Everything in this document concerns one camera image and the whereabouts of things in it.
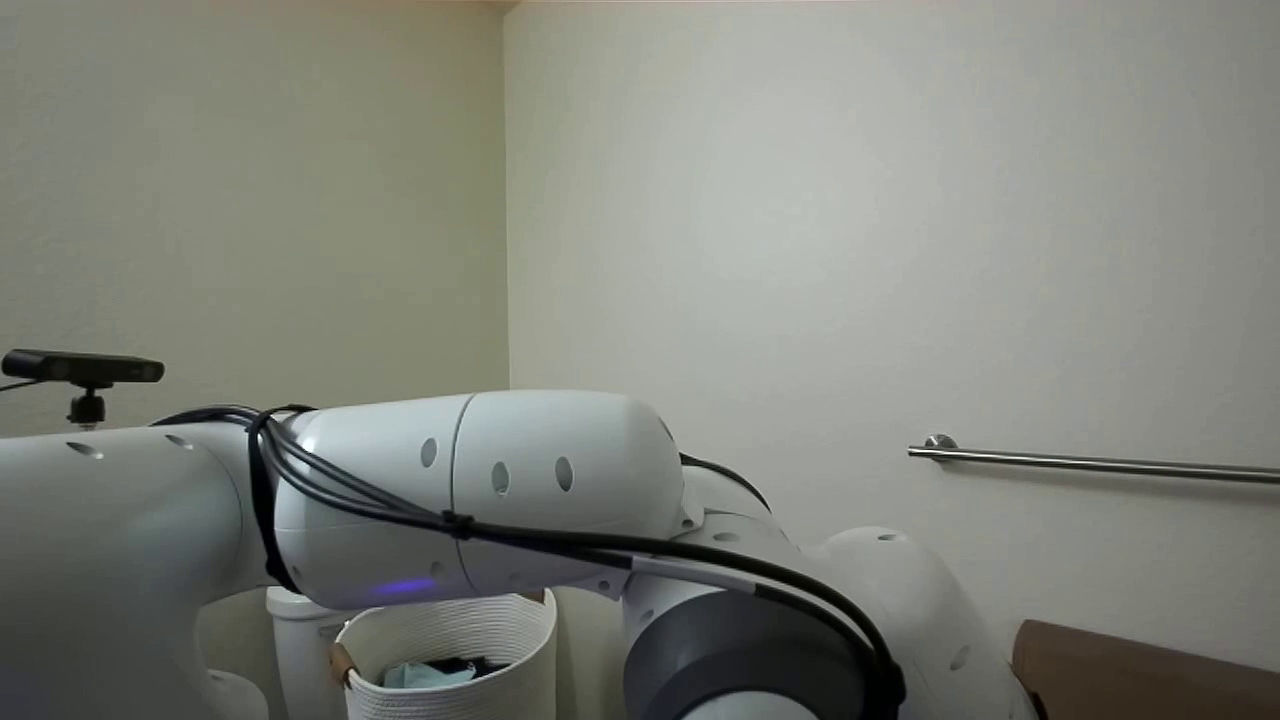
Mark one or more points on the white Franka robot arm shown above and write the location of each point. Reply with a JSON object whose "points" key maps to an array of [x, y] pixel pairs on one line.
{"points": [[532, 483]]}

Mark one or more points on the chrome towel bar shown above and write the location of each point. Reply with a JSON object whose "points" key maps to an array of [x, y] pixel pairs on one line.
{"points": [[1092, 461]]}

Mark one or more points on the pale blue fabric item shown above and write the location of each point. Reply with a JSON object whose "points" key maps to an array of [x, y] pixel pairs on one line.
{"points": [[420, 679]]}

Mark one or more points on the black camera on stand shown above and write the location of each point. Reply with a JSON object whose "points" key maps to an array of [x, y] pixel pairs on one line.
{"points": [[80, 365]]}

